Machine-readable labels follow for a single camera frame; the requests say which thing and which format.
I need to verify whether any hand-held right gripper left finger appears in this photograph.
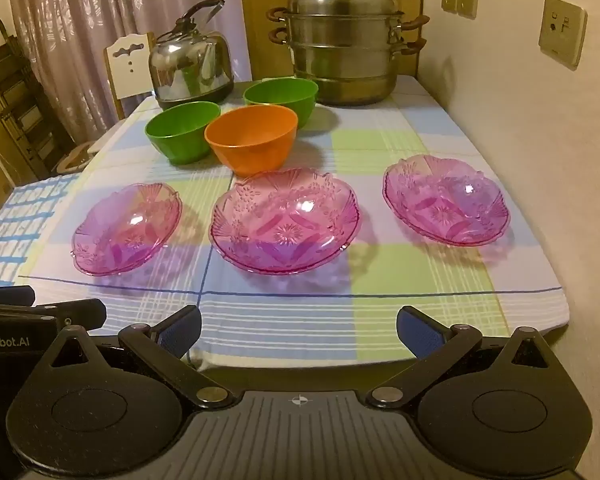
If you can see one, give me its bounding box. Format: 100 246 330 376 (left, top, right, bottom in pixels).
44 305 236 410

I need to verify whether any stainless steel kettle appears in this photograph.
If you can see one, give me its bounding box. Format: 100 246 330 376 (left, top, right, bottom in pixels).
148 0 235 111

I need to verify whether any dark folding rack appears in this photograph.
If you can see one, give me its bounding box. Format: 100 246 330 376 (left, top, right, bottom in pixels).
0 15 76 186

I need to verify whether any green plastic bowl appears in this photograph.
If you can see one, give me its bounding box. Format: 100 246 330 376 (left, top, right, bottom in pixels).
145 101 222 165
243 77 319 131

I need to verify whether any beige wall outlet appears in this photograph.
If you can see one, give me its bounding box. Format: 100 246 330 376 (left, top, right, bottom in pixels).
538 0 588 68

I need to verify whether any orange plastic bowl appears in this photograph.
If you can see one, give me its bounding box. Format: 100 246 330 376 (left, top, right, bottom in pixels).
204 105 299 177

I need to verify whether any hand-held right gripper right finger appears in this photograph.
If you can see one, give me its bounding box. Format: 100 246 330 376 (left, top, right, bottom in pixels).
364 305 557 410

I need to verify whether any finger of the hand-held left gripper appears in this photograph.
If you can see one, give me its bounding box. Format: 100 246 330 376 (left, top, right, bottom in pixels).
30 299 107 335
0 286 35 307

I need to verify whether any pastel checked tablecloth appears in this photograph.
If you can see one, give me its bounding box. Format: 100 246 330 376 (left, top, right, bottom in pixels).
17 75 572 373

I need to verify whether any pink glass plate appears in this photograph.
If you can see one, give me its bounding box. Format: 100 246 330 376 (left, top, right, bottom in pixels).
383 155 513 247
209 167 363 276
71 182 183 277

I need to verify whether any stainless steel steamer pot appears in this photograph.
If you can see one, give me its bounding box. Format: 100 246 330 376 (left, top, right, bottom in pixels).
266 0 429 107

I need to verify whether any pink patterned curtain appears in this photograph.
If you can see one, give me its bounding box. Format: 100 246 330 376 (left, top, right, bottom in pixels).
5 0 253 146

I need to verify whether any white wooden chair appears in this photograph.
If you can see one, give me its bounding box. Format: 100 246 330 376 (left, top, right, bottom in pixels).
103 31 156 121

